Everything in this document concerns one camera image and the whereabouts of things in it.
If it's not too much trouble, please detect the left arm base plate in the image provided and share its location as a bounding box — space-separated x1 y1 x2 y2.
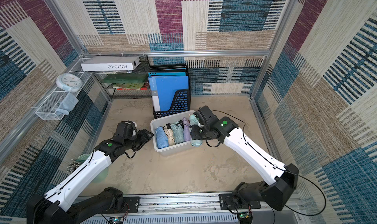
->
120 196 140 214

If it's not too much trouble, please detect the black wire shelf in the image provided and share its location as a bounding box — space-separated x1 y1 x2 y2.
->
93 56 151 100

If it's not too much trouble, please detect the blue umbrella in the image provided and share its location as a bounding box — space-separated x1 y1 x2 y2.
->
155 126 169 149

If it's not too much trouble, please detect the green open umbrella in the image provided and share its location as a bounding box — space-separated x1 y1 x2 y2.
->
67 154 109 183

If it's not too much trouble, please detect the mint green umbrella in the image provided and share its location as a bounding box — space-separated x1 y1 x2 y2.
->
170 122 185 144

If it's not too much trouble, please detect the purple umbrella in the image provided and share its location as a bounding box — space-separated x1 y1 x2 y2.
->
183 118 191 142

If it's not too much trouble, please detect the white plastic storage box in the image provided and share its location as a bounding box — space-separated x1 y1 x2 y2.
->
150 110 203 156

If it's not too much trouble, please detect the light blue cloth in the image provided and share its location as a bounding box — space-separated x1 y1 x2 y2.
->
56 93 79 116

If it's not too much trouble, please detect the cream umbrella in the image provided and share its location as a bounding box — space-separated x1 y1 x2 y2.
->
164 125 176 146

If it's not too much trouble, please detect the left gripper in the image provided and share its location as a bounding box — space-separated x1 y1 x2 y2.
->
123 128 154 151

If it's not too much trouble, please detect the blue folder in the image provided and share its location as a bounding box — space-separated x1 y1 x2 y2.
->
148 76 189 112

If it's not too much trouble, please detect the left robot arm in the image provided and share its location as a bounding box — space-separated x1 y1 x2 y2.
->
26 121 154 224

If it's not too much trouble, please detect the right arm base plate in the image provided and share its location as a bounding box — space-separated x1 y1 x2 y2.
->
219 193 261 211

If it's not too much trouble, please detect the white folio box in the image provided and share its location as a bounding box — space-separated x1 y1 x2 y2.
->
81 56 140 72

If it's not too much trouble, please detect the teal umbrella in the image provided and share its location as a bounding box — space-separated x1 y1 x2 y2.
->
189 115 202 147

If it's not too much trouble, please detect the white round clock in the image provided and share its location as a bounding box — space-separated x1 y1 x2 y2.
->
56 73 83 93

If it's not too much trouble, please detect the black file holder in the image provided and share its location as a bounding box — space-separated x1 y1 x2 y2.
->
148 65 191 119

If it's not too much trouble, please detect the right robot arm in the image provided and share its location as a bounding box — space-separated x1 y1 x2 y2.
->
190 106 301 211

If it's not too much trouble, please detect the white wire basket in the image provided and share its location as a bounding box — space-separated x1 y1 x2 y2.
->
35 58 91 121

